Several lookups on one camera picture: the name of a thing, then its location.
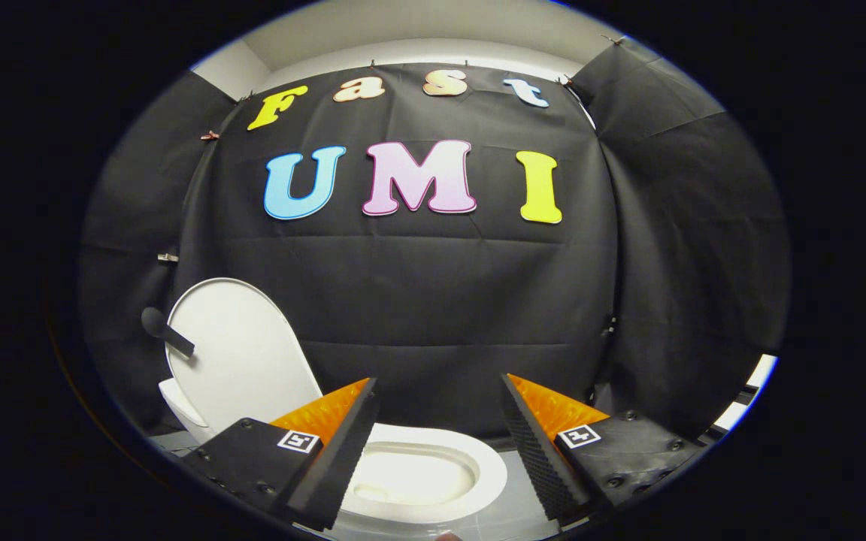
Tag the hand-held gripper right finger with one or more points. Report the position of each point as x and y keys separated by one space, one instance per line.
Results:
x=534 y=451

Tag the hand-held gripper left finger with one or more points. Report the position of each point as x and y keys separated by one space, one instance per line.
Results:
x=343 y=451

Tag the white toilet lid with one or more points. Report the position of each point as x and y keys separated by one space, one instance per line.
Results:
x=245 y=353

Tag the white toilet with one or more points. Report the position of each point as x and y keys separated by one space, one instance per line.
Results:
x=489 y=473

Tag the black backdrop cloth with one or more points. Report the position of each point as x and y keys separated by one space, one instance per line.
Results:
x=440 y=300

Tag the white and black shelf unit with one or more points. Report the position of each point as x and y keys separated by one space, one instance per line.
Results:
x=749 y=394

